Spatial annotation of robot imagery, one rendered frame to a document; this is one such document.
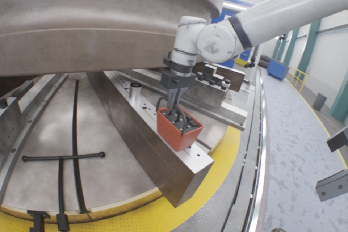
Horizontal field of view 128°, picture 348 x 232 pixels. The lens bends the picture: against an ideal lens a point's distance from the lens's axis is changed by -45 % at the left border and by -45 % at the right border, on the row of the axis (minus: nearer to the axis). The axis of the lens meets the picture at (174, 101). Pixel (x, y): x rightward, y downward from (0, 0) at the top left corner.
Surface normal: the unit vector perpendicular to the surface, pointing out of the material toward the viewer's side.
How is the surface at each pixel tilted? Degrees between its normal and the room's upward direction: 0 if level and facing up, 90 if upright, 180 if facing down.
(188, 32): 89
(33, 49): 90
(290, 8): 88
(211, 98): 90
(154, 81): 72
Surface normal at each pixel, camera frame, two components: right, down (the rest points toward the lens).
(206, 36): -0.49, 0.29
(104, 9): 0.59, 0.29
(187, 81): 0.61, 0.48
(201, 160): 0.21, -0.86
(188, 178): -0.76, 0.15
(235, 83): -0.10, 0.45
